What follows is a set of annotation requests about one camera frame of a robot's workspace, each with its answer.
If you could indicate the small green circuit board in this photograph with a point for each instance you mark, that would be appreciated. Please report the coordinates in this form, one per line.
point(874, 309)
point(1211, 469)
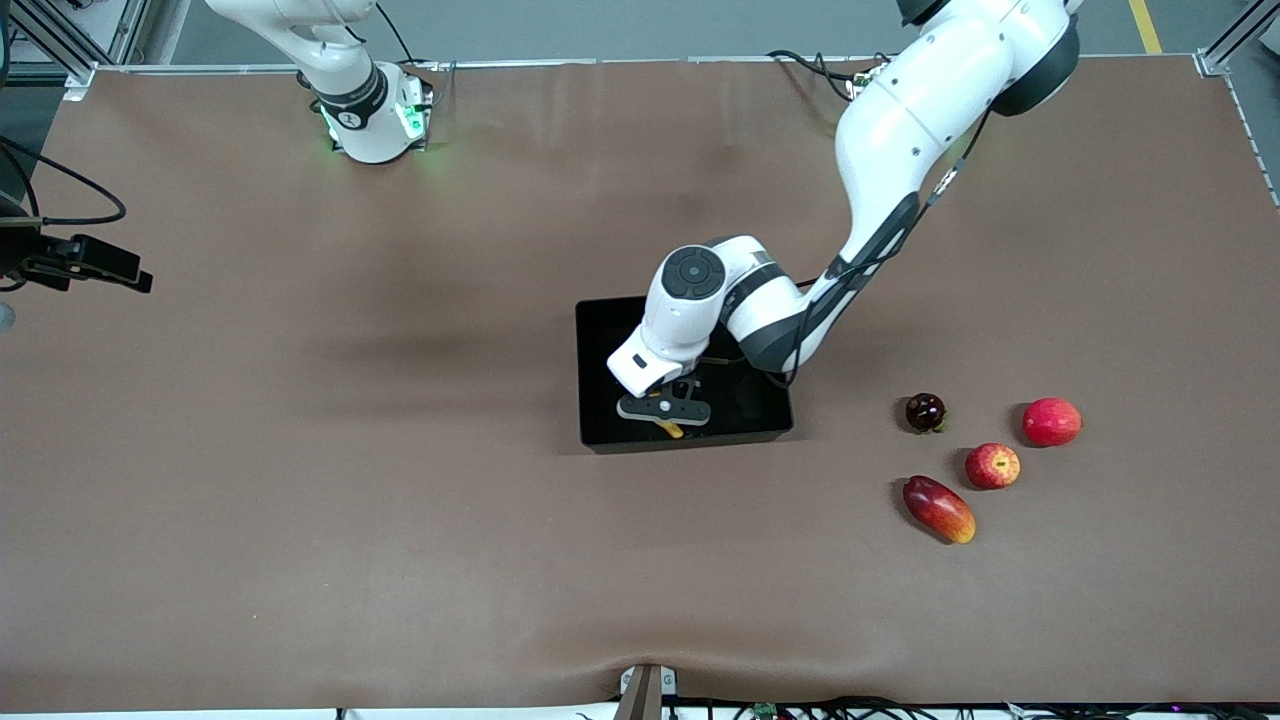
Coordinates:
point(767, 711)

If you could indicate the yellow banana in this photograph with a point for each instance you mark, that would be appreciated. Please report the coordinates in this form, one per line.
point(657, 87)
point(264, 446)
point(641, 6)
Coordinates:
point(672, 430)

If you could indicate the red yellow striped apple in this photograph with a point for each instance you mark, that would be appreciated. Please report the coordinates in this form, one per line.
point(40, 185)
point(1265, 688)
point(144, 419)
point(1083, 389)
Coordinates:
point(993, 467)

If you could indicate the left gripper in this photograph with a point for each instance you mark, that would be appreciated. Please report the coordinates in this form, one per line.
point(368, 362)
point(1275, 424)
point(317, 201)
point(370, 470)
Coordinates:
point(680, 390)

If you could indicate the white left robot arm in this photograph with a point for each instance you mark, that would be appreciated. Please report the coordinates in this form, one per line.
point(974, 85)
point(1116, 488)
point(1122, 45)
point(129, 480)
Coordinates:
point(900, 130)

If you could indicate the black plastic box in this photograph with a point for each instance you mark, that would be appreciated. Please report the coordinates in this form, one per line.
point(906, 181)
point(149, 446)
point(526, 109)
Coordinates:
point(750, 420)

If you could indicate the brown table mat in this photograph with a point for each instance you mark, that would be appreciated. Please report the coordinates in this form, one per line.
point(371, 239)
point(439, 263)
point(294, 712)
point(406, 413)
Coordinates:
point(400, 550)

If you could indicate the dark purple mangosteen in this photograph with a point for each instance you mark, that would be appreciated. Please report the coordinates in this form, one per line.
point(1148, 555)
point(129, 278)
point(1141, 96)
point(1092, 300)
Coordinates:
point(925, 412)

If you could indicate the plain red round fruit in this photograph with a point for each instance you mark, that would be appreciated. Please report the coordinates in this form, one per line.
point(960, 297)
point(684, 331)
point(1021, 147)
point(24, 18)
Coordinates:
point(1052, 422)

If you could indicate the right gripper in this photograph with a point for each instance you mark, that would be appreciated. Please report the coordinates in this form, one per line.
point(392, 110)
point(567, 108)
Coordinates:
point(22, 252)

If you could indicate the red yellow mango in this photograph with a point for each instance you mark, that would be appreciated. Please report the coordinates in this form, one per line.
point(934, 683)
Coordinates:
point(938, 508)

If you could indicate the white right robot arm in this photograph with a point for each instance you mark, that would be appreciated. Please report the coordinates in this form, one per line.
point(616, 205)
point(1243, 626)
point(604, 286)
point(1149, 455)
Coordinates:
point(340, 60)

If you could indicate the aluminium frame post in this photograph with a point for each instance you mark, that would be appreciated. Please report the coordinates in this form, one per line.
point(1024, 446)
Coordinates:
point(75, 65)
point(1235, 35)

